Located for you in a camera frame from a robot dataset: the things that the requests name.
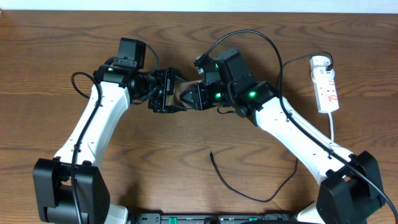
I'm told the black USB charging cable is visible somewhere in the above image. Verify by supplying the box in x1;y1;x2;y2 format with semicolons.
210;51;334;203

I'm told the Galaxy S25 Ultra smartphone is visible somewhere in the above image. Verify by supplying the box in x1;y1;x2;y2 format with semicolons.
169;80;203;107

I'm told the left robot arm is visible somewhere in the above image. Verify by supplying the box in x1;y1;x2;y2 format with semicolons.
33;64;187;224

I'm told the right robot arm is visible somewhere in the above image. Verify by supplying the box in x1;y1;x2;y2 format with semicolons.
180;49;387;223

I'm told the white USB charger adapter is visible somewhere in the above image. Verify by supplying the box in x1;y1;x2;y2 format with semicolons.
310;55;333;71

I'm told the white power strip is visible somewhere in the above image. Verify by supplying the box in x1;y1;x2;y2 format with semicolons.
311;67;339;114

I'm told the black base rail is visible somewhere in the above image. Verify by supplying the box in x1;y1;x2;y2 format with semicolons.
128;213;298;224

